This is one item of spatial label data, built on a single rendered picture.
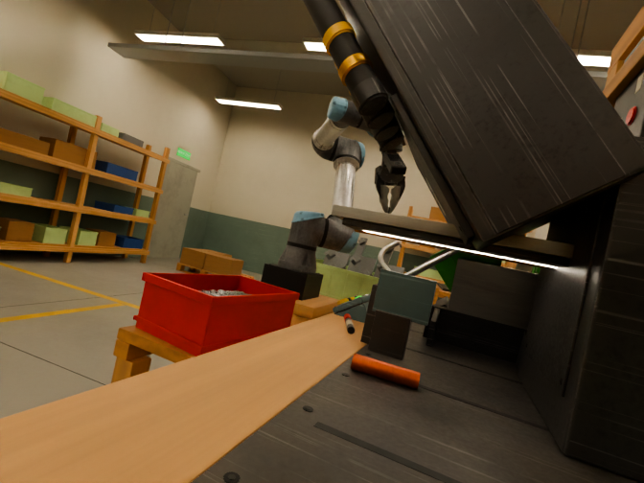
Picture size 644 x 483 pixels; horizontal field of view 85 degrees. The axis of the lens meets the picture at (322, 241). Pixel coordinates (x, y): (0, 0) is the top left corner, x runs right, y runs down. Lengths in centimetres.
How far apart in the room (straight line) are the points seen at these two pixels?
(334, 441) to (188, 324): 48
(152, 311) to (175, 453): 56
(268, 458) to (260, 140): 918
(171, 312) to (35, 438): 50
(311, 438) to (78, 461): 16
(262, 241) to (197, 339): 813
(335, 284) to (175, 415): 150
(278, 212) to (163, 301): 799
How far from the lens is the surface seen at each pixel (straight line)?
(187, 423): 33
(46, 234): 612
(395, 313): 62
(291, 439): 33
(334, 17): 56
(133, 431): 32
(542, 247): 56
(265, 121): 950
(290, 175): 879
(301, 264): 129
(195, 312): 74
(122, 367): 88
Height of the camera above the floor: 106
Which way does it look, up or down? level
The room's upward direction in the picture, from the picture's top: 12 degrees clockwise
